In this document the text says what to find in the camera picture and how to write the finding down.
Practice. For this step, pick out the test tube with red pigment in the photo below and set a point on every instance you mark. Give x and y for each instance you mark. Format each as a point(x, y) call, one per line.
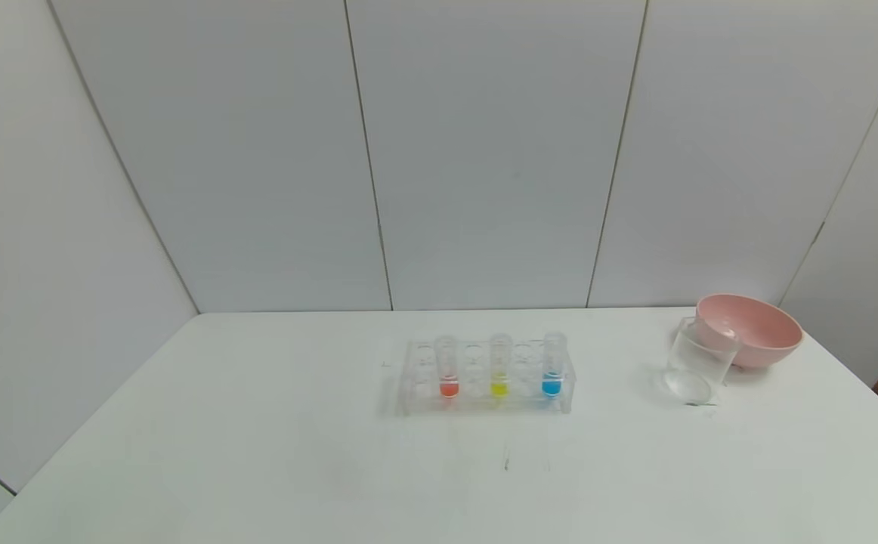
point(447, 378)

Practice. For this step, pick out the test tube with blue pigment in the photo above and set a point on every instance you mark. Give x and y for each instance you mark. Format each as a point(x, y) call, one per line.
point(552, 378)

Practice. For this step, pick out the test tube with yellow pigment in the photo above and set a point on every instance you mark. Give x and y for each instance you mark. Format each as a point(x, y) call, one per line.
point(499, 378)

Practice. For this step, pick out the clear acrylic test tube rack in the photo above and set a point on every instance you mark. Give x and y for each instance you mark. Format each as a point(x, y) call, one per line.
point(477, 404)

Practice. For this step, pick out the clear glass beaker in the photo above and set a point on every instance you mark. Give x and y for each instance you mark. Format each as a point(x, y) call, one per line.
point(700, 363)

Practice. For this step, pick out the pink bowl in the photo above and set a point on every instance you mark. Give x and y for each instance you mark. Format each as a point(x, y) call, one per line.
point(760, 332)

